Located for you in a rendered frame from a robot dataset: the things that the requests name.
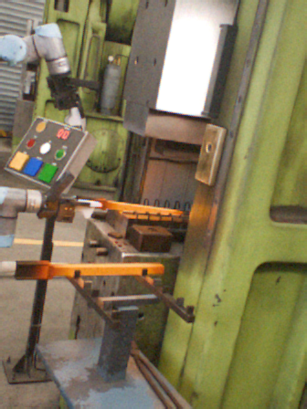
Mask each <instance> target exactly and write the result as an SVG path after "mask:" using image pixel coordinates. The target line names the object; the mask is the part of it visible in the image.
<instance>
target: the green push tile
mask: <svg viewBox="0 0 307 409"><path fill-rule="evenodd" d="M58 169H59V167H57V166H55V165H53V164H49V163H46V165H45V166H44V168H43V169H42V171H41V173H40V174H39V176H38V177H37V178H38V179H39V180H42V181H44V182H46V183H49V184H50V182H51V181H52V179H53V177H54V176H55V174H56V172H57V171H58Z"/></svg>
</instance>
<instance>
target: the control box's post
mask: <svg viewBox="0 0 307 409"><path fill-rule="evenodd" d="M55 222H56V220H55V219H54V218H46V224H45V231H44V236H43V243H42V248H41V255H40V261H49V257H50V251H51V246H52V239H53V234H54V227H55ZM45 286H46V280H45V279H37V284H36V290H35V297H34V302H33V309H32V314H31V321H30V323H31V325H39V321H40V315H41V309H42V303H43V298H44V291H45ZM37 333H38V327H29V333H28V338H27V345H26V363H25V371H26V367H27V362H28V357H29V356H32V367H33V360H34V355H35V347H36V343H37Z"/></svg>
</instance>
